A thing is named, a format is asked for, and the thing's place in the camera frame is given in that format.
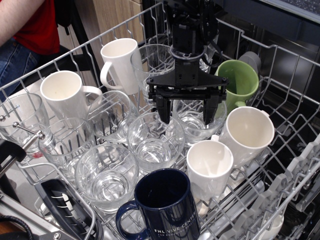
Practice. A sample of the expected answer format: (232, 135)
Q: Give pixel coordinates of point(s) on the clear glass back right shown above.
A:
(212, 57)

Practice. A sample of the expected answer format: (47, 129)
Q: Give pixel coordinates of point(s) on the tall white mug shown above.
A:
(65, 93)
(117, 72)

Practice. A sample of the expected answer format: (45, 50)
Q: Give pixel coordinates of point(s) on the clear glass front left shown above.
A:
(65, 142)

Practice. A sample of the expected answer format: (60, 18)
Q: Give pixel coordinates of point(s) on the white mug right side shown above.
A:
(247, 132)

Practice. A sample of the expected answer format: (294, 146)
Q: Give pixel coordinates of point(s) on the grey wire dishwasher rack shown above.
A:
(281, 93)

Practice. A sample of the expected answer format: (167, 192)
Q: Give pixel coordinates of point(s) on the grey plastic tine row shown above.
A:
(272, 202)

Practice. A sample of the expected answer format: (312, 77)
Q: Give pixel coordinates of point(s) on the green ceramic mug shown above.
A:
(243, 82)

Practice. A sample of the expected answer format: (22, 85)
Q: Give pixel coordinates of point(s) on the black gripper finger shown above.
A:
(210, 106)
(164, 105)

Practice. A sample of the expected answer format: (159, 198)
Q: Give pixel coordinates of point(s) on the tall white mug left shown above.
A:
(65, 93)

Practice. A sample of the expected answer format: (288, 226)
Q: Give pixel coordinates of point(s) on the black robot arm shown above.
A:
(176, 10)

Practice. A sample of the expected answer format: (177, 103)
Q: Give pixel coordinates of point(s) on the clear glass centre left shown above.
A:
(111, 114)

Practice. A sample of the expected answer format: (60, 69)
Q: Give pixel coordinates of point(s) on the clear glass far left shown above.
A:
(24, 114)

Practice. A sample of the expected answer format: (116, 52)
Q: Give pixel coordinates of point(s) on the clear glass under gripper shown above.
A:
(189, 113)

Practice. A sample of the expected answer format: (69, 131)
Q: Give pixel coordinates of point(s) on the person in red shirt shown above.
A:
(28, 31)

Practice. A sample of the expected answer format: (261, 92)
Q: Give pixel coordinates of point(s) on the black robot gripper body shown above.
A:
(187, 81)

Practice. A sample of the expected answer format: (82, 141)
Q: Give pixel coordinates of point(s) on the white mug front right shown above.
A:
(209, 165)

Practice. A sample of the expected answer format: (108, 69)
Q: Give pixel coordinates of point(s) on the navy blue printed mug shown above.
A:
(164, 199)

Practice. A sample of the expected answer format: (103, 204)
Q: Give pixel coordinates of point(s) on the tall white mug back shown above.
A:
(117, 72)

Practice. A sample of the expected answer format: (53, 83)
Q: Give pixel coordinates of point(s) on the tall clear glass back centre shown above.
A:
(149, 61)

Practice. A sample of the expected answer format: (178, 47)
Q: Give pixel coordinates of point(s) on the black rack handle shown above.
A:
(67, 210)

